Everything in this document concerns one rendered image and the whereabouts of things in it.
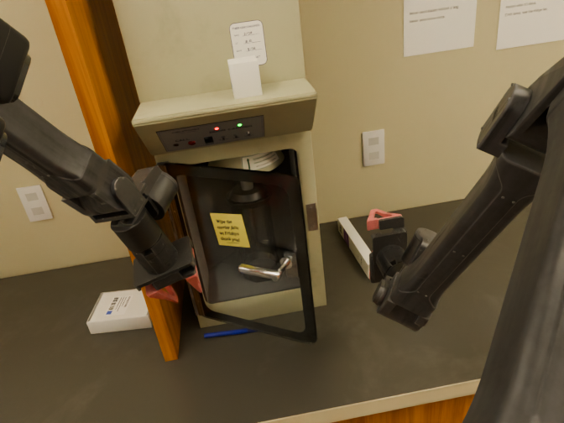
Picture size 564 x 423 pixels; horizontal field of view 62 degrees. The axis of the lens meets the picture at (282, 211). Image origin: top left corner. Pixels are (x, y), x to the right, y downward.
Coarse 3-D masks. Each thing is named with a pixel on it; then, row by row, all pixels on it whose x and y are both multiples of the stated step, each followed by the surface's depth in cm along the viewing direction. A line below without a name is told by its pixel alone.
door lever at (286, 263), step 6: (282, 258) 90; (288, 258) 90; (240, 264) 91; (246, 264) 90; (282, 264) 89; (288, 264) 90; (240, 270) 90; (246, 270) 90; (252, 270) 89; (258, 270) 88; (264, 270) 88; (270, 270) 88; (276, 270) 88; (282, 270) 88; (258, 276) 89; (264, 276) 88; (270, 276) 87; (276, 276) 87
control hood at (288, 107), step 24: (192, 96) 88; (216, 96) 86; (264, 96) 82; (288, 96) 80; (312, 96) 80; (144, 120) 79; (168, 120) 79; (192, 120) 80; (216, 120) 82; (264, 120) 85; (288, 120) 87; (312, 120) 89; (144, 144) 86; (216, 144) 91
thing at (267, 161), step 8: (272, 152) 102; (280, 152) 106; (216, 160) 102; (224, 160) 100; (232, 160) 100; (240, 160) 99; (248, 160) 99; (256, 160) 100; (264, 160) 101; (272, 160) 102; (280, 160) 104; (240, 168) 100; (248, 168) 100; (256, 168) 100; (264, 168) 101; (272, 168) 102
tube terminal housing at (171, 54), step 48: (144, 0) 80; (192, 0) 81; (240, 0) 82; (288, 0) 83; (144, 48) 84; (192, 48) 85; (288, 48) 87; (144, 96) 88; (240, 144) 95; (288, 144) 96
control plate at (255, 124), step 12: (228, 120) 83; (240, 120) 83; (252, 120) 84; (156, 132) 82; (168, 132) 83; (180, 132) 84; (192, 132) 84; (204, 132) 85; (216, 132) 86; (228, 132) 87; (240, 132) 88; (252, 132) 89; (168, 144) 87; (180, 144) 88; (204, 144) 90
